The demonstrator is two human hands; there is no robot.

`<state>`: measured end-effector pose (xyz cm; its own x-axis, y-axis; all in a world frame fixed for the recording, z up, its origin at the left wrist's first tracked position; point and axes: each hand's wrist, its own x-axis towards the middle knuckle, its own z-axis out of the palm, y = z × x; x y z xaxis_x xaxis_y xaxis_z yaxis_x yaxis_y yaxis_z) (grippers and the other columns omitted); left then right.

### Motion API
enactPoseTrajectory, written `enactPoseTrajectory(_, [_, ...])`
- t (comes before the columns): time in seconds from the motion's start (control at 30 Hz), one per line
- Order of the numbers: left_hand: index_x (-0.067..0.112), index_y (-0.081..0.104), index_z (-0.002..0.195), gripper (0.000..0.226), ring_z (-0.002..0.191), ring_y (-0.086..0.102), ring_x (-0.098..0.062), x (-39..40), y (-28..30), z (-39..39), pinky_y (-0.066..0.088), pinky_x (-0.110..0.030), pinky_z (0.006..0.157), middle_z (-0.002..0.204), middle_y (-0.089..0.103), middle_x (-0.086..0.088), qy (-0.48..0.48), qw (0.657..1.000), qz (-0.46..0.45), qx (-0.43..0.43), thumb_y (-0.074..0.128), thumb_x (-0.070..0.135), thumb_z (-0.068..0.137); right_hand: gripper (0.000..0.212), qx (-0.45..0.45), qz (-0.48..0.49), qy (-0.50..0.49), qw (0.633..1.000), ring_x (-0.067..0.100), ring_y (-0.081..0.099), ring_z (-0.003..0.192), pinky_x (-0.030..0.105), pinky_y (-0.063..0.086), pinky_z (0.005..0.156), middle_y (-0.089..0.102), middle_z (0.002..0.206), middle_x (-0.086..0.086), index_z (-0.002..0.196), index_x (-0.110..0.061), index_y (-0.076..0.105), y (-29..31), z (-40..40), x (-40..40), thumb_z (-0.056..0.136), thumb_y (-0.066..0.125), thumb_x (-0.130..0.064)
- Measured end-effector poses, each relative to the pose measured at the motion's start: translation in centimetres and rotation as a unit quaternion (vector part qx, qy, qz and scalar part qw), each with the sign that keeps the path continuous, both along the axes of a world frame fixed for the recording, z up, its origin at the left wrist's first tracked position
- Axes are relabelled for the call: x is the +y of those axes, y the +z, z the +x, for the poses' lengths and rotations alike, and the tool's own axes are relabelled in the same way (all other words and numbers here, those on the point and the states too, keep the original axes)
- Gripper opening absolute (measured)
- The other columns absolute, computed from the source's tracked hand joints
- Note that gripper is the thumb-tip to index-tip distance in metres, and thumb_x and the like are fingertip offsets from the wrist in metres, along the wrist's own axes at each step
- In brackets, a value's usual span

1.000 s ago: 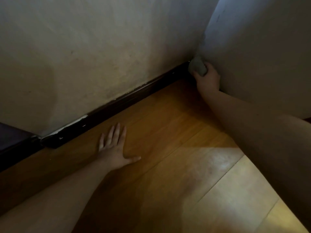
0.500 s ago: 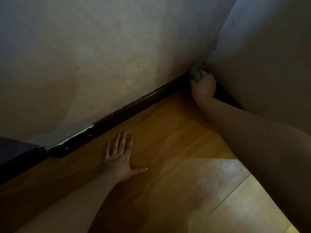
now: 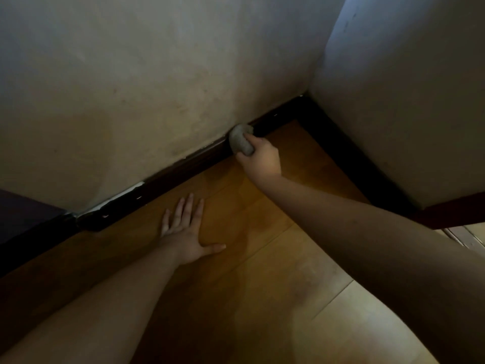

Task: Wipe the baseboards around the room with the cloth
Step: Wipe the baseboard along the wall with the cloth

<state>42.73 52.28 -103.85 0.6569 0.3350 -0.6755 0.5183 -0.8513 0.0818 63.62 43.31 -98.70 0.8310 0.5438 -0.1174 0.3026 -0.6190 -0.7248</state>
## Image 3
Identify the metal door threshold strip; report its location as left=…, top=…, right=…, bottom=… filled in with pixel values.
left=441, top=222, right=485, bottom=258

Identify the person's left hand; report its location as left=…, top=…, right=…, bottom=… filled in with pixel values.
left=160, top=193, right=227, bottom=266

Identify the reddish brown door frame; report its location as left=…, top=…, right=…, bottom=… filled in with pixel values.
left=407, top=191, right=485, bottom=231

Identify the chipped dark brown baseboard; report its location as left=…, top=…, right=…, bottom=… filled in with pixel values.
left=75, top=94, right=310, bottom=233

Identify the person's right forearm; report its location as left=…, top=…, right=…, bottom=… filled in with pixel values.
left=259, top=173, right=485, bottom=364

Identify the person's right hand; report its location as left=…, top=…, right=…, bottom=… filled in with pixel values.
left=234, top=132, right=283, bottom=183

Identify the grey cleaning cloth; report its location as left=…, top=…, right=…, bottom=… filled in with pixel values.
left=228, top=123, right=255, bottom=156

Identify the person's left forearm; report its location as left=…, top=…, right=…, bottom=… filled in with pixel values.
left=0, top=238, right=190, bottom=364

